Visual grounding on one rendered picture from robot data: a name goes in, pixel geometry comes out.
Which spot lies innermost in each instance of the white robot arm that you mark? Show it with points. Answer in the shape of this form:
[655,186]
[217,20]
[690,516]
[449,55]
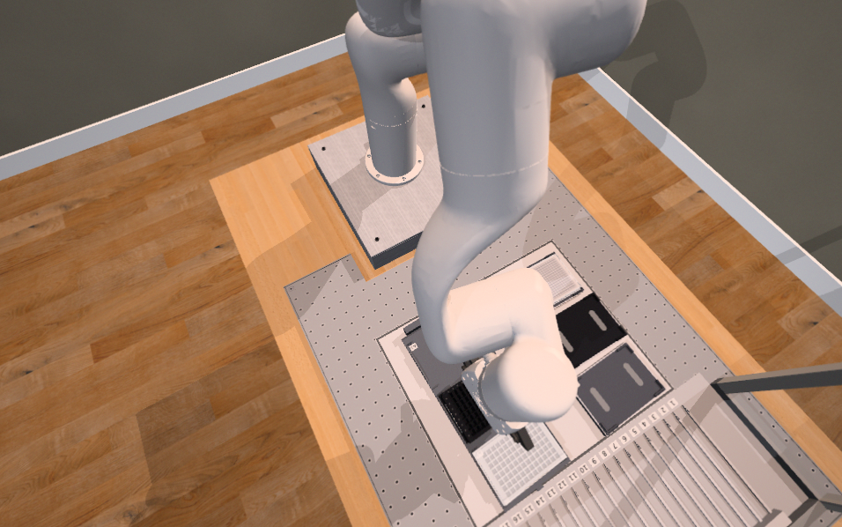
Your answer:
[490,66]

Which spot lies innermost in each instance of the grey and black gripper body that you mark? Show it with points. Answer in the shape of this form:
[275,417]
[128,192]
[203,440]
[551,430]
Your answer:
[470,377]

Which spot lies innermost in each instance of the black deep-well block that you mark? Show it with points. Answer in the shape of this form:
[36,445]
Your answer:
[480,424]

